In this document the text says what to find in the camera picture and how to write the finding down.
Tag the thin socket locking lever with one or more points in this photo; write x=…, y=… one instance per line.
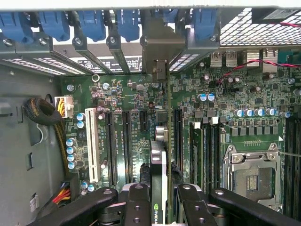
x=289, y=154

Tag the green motherboard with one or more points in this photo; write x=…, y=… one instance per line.
x=235, y=94

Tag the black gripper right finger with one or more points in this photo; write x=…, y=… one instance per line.
x=192, y=207

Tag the short black expansion slot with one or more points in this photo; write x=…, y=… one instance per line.
x=144, y=121

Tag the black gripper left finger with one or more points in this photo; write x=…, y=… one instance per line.
x=137, y=207

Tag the black open PC case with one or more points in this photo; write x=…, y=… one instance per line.
x=28, y=51

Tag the metal CPU socket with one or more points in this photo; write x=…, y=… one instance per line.
x=251, y=179

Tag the blue card retention clip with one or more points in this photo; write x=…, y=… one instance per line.
x=169, y=15
x=55, y=24
x=14, y=26
x=91, y=24
x=128, y=23
x=204, y=23

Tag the white expansion slot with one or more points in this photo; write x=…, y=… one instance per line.
x=91, y=141

